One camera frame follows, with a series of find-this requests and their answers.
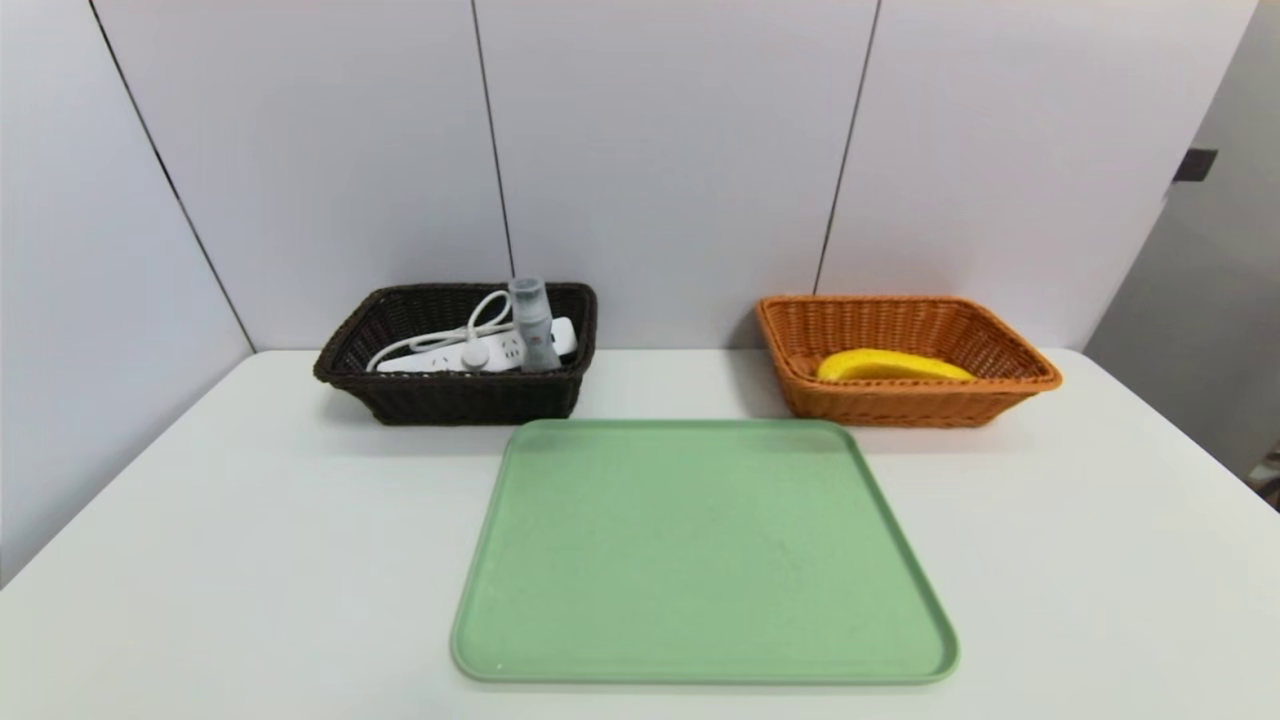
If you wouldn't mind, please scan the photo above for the dark brown wicker basket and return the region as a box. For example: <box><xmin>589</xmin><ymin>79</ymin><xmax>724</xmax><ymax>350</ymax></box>
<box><xmin>313</xmin><ymin>282</ymin><xmax>599</xmax><ymax>426</ymax></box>

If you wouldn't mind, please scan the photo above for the light green plastic tray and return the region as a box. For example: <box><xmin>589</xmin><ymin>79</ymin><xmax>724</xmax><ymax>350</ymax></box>
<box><xmin>450</xmin><ymin>418</ymin><xmax>961</xmax><ymax>686</ymax></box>

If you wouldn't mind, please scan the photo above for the white power strip with cable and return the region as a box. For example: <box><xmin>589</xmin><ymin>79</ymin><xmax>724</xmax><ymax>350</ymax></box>
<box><xmin>365</xmin><ymin>290</ymin><xmax>579</xmax><ymax>374</ymax></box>

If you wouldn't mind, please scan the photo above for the orange wicker basket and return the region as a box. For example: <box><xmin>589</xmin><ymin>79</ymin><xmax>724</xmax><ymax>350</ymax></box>
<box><xmin>755</xmin><ymin>294</ymin><xmax>1063</xmax><ymax>429</ymax></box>

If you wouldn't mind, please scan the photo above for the white bottle with clear cap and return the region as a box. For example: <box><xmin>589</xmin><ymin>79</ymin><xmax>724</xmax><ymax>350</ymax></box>
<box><xmin>508</xmin><ymin>277</ymin><xmax>564</xmax><ymax>375</ymax></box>

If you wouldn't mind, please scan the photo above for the yellow banana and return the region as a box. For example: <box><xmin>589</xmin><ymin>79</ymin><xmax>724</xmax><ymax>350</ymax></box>
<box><xmin>817</xmin><ymin>347</ymin><xmax>978</xmax><ymax>383</ymax></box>

